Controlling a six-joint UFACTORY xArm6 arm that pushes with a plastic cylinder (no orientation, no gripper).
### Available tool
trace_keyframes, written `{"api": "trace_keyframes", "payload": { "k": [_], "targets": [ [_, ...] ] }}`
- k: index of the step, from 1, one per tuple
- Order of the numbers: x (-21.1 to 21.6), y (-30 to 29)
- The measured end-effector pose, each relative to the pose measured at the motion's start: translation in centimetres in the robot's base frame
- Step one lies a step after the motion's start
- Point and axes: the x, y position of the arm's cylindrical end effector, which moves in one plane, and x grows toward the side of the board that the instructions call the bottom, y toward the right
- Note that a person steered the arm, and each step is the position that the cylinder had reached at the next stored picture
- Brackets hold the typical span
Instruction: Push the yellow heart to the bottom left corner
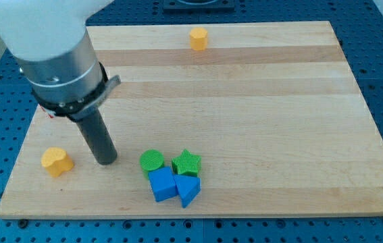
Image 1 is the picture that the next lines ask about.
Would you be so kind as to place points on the yellow heart block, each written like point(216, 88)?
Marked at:
point(55, 161)

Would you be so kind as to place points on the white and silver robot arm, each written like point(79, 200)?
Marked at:
point(50, 42)

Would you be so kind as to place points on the green star block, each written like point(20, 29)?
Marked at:
point(187, 164)

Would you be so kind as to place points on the green cylinder block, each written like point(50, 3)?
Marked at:
point(151, 160)

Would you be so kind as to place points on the light wooden board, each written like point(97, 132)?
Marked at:
point(273, 109)

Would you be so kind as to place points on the blue triangle block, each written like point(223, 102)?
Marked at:
point(188, 188)

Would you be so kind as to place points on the blue cube block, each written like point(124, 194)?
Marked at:
point(163, 184)

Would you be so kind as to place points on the yellow hexagon block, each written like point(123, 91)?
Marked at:
point(198, 39)

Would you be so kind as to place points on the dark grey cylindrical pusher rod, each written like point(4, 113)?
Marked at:
point(94, 131)

